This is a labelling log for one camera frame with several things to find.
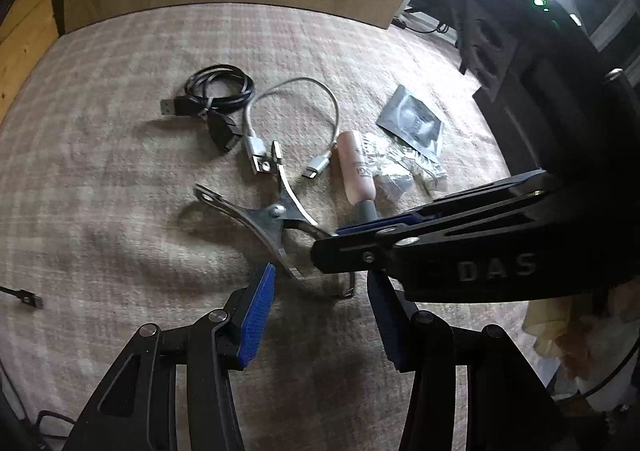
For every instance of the crumpled clear wrapper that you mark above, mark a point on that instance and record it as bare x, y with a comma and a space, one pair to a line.
395, 171

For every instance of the pink tube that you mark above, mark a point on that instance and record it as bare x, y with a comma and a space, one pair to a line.
357, 166

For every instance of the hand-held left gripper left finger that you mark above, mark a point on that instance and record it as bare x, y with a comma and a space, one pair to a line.
257, 316

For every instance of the person's right hand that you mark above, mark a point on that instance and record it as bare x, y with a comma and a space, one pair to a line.
555, 326

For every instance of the pine wood board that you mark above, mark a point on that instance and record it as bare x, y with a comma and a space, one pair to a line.
27, 31

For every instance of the grey foil packet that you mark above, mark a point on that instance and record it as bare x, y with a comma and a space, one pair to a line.
415, 123

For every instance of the metal spring clamp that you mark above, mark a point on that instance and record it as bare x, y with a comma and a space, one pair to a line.
267, 226

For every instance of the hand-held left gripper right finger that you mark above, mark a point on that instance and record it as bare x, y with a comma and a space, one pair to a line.
389, 331

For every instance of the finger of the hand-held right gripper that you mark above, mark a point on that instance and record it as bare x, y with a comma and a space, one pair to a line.
350, 253
380, 222

